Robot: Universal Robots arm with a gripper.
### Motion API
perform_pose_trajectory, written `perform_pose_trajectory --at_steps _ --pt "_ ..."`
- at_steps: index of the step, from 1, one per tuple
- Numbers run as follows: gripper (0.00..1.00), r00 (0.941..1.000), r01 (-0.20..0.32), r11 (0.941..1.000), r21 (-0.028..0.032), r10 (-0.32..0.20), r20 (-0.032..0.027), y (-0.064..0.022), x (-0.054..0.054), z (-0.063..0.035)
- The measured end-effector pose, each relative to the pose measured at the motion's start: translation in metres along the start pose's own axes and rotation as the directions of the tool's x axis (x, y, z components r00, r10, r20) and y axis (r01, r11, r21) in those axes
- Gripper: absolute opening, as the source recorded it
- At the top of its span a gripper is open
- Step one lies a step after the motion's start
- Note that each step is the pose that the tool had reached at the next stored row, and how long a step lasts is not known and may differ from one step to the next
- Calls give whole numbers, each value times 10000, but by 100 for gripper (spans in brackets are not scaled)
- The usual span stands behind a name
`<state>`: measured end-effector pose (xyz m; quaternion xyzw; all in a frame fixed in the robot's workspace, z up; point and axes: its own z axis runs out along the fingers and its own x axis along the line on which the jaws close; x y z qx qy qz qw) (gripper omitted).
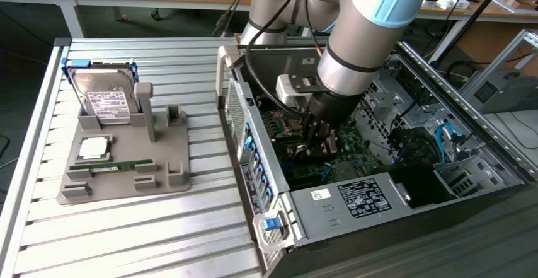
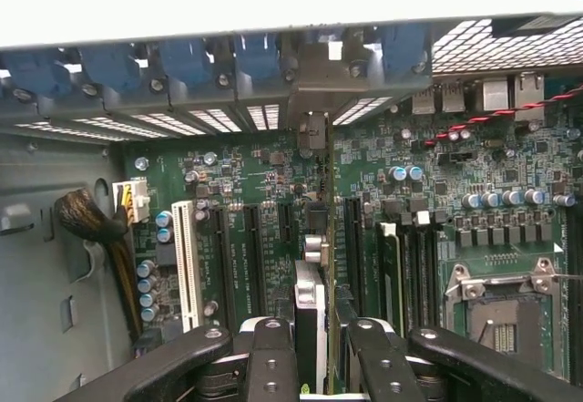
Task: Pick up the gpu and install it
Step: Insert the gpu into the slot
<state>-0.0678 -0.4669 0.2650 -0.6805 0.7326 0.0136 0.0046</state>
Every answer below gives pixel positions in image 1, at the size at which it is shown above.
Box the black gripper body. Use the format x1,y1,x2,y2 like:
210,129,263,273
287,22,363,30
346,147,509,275
308,90,363,127

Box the CPU socket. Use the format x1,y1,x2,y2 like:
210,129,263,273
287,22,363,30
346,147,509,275
280,110,310,132

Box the green motherboard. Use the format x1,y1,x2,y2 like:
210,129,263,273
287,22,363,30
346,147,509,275
258,107,390,187

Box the grey chipset heat sink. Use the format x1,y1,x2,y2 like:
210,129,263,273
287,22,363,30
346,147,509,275
335,160,363,180

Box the grey power supply unit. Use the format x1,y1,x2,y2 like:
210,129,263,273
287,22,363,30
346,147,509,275
288,172,412,240

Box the silver disk bay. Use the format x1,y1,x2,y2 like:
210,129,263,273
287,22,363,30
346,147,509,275
432,156,511,199

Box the open PC case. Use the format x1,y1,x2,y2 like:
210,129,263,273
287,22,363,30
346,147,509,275
215,35,538,278

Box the grey computer tower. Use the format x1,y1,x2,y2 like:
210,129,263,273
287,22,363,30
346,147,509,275
459,68,538,115

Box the grey parts rack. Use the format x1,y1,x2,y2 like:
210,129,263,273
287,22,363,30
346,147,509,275
56,81,192,206

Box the black tripod pole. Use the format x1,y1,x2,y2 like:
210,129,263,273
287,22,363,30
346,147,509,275
427,0,514,69

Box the white box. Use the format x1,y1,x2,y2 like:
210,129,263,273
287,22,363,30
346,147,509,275
422,0,471,11

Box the green RAM stick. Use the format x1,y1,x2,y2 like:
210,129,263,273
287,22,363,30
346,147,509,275
68,159,153,172

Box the silver hard disk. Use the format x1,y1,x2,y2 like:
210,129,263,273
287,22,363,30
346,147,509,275
69,66,141,125

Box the silver CPU chip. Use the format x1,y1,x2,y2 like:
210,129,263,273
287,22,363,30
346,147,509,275
77,137,111,159

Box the blue disk carrier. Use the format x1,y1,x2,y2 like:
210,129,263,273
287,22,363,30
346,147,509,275
60,57,140,117

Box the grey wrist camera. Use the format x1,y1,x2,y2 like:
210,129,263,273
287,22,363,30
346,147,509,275
275,74,324,105

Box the black wire bundle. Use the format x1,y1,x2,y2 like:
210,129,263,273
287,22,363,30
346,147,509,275
384,113,440,167

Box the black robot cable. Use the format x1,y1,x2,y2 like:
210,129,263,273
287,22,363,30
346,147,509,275
212,0,324,117

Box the blue wire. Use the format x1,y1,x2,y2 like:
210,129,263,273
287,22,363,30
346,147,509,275
435,122,462,165

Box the aluminium profile frame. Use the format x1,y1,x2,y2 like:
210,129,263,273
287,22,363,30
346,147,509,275
477,28,538,85

